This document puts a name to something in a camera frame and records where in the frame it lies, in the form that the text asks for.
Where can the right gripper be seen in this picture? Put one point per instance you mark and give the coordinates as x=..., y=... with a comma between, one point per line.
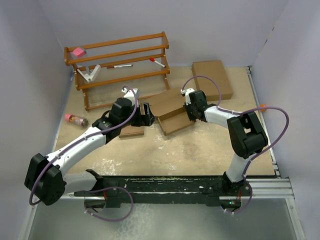
x=192, y=118

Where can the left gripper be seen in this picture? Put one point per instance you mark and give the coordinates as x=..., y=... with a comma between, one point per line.
x=144, y=120

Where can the orange ball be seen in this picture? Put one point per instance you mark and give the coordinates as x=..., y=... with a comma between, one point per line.
x=263, y=107

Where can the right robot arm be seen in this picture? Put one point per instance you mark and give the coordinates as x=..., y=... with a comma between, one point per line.
x=246, y=133

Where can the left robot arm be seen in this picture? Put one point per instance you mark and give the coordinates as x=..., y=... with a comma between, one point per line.
x=47, y=176

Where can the small closed cardboard box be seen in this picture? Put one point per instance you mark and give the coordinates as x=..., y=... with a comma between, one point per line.
x=131, y=131

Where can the large closed cardboard box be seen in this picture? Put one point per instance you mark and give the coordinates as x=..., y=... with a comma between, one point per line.
x=214, y=70

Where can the red capped marker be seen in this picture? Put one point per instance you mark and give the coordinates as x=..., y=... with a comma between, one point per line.
x=157, y=62

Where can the black capped white marker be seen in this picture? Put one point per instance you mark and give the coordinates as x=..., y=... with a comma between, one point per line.
x=120, y=66

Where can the wooden rack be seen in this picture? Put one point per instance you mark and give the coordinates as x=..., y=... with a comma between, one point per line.
x=149, y=77

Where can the small pink capped bottle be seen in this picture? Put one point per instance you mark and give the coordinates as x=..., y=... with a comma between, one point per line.
x=77, y=120

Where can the white eraser brush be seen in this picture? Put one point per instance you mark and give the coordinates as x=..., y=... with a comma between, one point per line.
x=90, y=75

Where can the pink eraser block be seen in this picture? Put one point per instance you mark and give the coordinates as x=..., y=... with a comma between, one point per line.
x=79, y=52

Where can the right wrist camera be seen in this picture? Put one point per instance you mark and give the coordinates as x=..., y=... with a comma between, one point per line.
x=187, y=94

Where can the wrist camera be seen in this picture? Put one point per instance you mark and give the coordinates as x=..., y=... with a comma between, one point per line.
x=132, y=95
x=187, y=94

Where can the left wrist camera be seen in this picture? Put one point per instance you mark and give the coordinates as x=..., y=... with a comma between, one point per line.
x=132, y=95

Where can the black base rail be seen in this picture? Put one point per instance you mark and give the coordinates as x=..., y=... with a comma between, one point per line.
x=209, y=190

